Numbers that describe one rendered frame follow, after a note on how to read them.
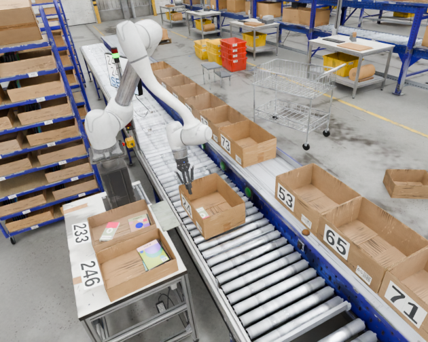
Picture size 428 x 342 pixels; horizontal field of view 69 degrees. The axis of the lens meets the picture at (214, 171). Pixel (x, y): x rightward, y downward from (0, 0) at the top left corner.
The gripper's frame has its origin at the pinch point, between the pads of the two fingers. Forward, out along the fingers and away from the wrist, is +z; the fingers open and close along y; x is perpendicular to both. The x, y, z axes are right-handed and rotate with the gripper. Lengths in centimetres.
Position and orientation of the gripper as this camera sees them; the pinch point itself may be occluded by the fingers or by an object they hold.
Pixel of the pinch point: (189, 188)
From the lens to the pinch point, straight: 190.5
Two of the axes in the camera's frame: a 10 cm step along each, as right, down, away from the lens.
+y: -9.0, 2.9, -3.2
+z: 2.1, 9.4, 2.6
